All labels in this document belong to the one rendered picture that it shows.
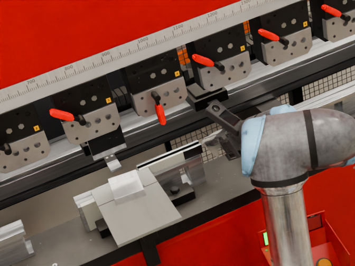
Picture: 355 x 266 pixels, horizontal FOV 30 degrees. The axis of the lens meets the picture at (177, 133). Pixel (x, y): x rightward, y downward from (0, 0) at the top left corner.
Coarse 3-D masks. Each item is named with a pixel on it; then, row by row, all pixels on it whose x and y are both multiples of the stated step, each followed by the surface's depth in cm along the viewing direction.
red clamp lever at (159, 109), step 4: (152, 92) 175; (156, 92) 175; (152, 96) 174; (156, 96) 173; (156, 100) 173; (156, 104) 175; (160, 104) 175; (156, 108) 175; (160, 108) 175; (156, 112) 177; (160, 112) 176; (160, 116) 176; (164, 116) 177; (160, 120) 177; (164, 120) 177; (164, 124) 178
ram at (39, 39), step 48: (0, 0) 150; (48, 0) 155; (96, 0) 159; (144, 0) 164; (192, 0) 169; (240, 0) 174; (288, 0) 179; (0, 48) 155; (48, 48) 160; (96, 48) 165
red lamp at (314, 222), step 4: (316, 216) 183; (320, 216) 183; (308, 220) 183; (312, 220) 183; (316, 220) 184; (320, 220) 184; (308, 224) 184; (312, 224) 184; (316, 224) 184; (320, 224) 185; (312, 228) 185
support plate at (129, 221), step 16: (144, 176) 187; (96, 192) 185; (112, 192) 184; (160, 192) 179; (112, 208) 178; (128, 208) 176; (144, 208) 175; (160, 208) 173; (112, 224) 172; (128, 224) 171; (144, 224) 169; (160, 224) 168; (128, 240) 166
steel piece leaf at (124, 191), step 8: (136, 176) 187; (112, 184) 186; (120, 184) 186; (128, 184) 185; (136, 184) 184; (120, 192) 183; (128, 192) 182; (136, 192) 178; (144, 192) 179; (120, 200) 178; (128, 200) 179
